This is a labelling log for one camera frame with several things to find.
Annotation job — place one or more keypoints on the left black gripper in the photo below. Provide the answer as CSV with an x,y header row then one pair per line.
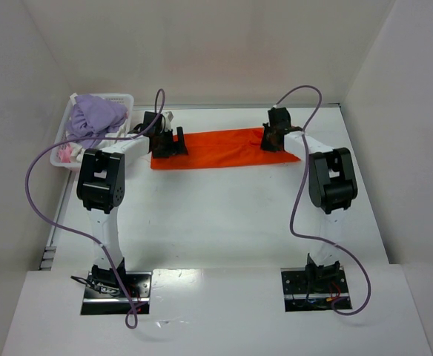
x,y
170,144

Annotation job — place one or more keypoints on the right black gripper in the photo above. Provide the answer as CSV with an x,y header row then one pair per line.
x,y
270,137

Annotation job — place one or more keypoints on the orange t shirt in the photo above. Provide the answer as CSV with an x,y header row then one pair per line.
x,y
223,149

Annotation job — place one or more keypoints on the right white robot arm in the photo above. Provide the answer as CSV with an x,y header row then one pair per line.
x,y
332,186

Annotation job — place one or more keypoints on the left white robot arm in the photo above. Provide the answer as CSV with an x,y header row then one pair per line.
x,y
101,188

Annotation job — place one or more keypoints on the purple t shirt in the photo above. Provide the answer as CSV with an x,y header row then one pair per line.
x,y
92,116

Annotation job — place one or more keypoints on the white t shirt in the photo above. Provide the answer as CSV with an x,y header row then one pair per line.
x,y
77,149

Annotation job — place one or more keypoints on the pink cloth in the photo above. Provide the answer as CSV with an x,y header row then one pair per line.
x,y
65,154

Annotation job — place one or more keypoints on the white plastic laundry basket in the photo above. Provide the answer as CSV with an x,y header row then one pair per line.
x,y
61,138

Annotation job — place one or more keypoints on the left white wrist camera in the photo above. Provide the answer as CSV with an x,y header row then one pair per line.
x,y
167,118

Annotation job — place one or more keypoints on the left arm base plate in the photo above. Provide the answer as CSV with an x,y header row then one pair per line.
x,y
100,299

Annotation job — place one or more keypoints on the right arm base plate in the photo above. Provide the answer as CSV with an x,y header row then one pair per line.
x,y
300,295

